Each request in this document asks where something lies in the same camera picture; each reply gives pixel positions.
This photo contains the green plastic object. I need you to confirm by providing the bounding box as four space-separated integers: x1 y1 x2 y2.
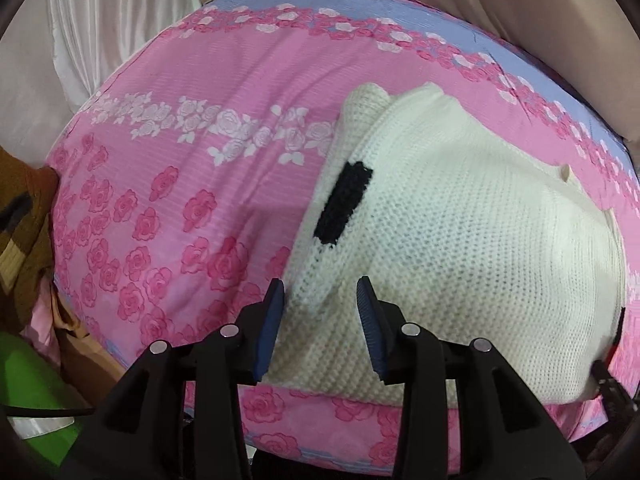
0 331 88 456

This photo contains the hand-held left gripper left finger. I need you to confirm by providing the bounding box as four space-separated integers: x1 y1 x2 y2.
60 277 287 480

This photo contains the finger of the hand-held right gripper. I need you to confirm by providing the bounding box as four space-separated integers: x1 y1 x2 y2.
590 305 630 411

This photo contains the white satin curtain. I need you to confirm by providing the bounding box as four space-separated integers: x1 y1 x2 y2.
47 0 207 104

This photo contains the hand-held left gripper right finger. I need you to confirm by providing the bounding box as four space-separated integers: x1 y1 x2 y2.
355 275 587 480

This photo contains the pink floral bed sheet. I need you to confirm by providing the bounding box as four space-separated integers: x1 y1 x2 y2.
45 0 640 476

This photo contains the brown striped cloth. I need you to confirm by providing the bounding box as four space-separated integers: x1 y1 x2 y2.
0 146 62 335

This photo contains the white red black knit sweater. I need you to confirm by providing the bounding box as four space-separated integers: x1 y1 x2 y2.
280 81 629 406

